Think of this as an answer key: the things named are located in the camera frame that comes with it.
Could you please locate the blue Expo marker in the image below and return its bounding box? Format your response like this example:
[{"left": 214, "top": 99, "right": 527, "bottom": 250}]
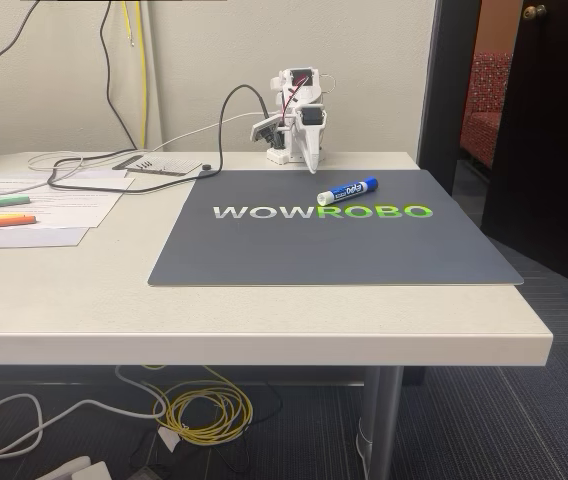
[{"left": 316, "top": 175, "right": 380, "bottom": 206}]

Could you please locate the dark grey WOWROBO mat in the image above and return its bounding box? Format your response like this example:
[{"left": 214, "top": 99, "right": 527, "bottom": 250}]
[{"left": 147, "top": 168, "right": 524, "bottom": 288}]

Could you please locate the red patterned chair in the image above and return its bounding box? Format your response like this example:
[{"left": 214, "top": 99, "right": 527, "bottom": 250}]
[{"left": 459, "top": 50, "right": 514, "bottom": 169}]

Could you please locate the white paper sheet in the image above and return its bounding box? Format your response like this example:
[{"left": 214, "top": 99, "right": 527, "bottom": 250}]
[
  {"left": 0, "top": 169, "right": 136, "bottom": 196},
  {"left": 0, "top": 226, "right": 90, "bottom": 250},
  {"left": 0, "top": 179, "right": 126, "bottom": 230}
]

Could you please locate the dark wooden door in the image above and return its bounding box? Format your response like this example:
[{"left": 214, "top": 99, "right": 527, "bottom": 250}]
[{"left": 481, "top": 0, "right": 568, "bottom": 299}]

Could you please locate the metal table leg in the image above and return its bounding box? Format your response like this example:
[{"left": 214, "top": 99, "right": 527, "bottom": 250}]
[{"left": 356, "top": 365, "right": 406, "bottom": 480}]

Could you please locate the white power strip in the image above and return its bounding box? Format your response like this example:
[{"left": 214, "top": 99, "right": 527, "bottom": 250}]
[{"left": 38, "top": 454, "right": 111, "bottom": 480}]

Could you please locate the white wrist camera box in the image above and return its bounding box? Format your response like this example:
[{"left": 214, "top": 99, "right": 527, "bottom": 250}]
[{"left": 249, "top": 116, "right": 280, "bottom": 144}]

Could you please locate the black camera cable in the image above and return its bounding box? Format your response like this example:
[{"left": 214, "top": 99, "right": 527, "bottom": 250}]
[{"left": 47, "top": 0, "right": 270, "bottom": 195}]

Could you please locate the white cable on table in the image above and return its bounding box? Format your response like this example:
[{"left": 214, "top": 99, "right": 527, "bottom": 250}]
[{"left": 27, "top": 110, "right": 285, "bottom": 174}]

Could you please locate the dark door frame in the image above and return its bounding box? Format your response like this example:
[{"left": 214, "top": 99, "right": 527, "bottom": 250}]
[{"left": 416, "top": 0, "right": 483, "bottom": 197}]

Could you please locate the yellow wall cable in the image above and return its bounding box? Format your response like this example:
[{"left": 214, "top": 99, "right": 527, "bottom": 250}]
[{"left": 121, "top": 0, "right": 149, "bottom": 150}]

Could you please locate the yellow coiled cable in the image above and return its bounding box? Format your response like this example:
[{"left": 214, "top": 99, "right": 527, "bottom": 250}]
[{"left": 141, "top": 363, "right": 255, "bottom": 446}]

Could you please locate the dark grey wall cable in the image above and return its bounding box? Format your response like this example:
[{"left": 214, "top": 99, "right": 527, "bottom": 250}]
[{"left": 0, "top": 0, "right": 41, "bottom": 87}]

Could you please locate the white cable tag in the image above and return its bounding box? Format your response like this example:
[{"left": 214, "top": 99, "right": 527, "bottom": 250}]
[{"left": 157, "top": 427, "right": 181, "bottom": 454}]

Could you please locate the white floor cable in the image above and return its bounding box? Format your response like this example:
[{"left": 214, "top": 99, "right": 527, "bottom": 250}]
[{"left": 0, "top": 364, "right": 225, "bottom": 457}]

